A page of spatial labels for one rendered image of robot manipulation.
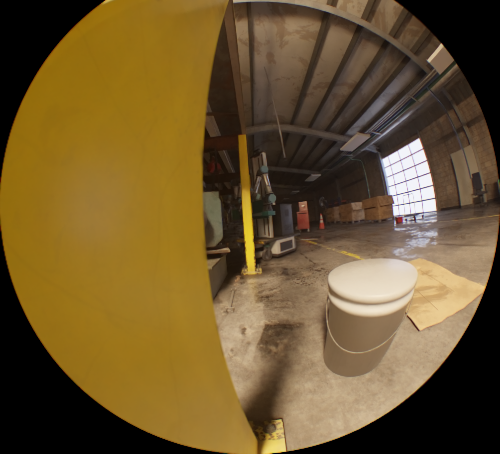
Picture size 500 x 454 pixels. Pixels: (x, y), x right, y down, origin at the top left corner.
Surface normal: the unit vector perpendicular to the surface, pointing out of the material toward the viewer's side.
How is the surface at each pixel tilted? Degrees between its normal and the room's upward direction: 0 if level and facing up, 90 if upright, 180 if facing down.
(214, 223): 90
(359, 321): 93
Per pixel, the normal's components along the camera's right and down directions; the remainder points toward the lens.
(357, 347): -0.72, 0.01
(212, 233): 0.30, -0.14
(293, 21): -0.08, 0.99
